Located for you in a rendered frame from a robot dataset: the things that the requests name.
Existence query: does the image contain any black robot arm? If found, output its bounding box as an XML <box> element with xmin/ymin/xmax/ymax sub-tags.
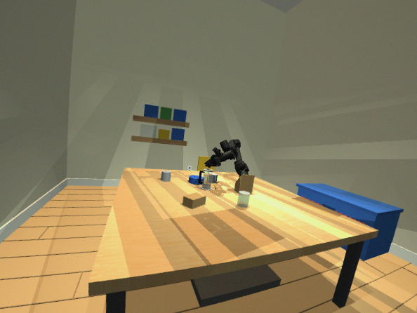
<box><xmin>212</xmin><ymin>139</ymin><xmax>249</xmax><ymax>177</ymax></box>

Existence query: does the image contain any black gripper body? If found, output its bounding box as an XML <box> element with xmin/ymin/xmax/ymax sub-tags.
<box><xmin>212</xmin><ymin>152</ymin><xmax>227</xmax><ymax>167</ymax></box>

